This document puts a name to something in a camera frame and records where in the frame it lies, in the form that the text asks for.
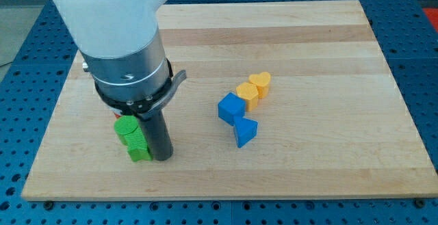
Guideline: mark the blue triangle block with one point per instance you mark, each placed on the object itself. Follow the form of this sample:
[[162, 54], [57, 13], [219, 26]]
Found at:
[[244, 130]]

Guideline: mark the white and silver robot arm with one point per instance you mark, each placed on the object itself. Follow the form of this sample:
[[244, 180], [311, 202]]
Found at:
[[121, 44]]

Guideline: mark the blue cube block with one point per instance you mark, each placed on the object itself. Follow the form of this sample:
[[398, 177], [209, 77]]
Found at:
[[231, 106]]

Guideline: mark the yellow hexagon block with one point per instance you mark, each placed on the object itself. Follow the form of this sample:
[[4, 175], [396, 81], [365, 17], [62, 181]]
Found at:
[[249, 93]]

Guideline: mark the yellow heart block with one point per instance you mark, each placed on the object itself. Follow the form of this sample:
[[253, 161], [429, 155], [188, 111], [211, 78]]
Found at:
[[262, 82]]

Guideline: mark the wooden board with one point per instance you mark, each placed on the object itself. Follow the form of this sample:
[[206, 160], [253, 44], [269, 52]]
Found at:
[[334, 124]]

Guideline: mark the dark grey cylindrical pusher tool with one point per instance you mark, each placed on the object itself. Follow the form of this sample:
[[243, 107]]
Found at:
[[156, 134]]

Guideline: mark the green star block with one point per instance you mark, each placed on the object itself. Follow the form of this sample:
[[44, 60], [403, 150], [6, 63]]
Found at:
[[137, 146]]

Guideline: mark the green cylinder block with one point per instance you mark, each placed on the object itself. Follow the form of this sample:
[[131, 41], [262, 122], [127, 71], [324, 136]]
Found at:
[[126, 129]]

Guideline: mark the red object at edge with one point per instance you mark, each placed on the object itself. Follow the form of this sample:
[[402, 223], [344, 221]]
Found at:
[[432, 15]]

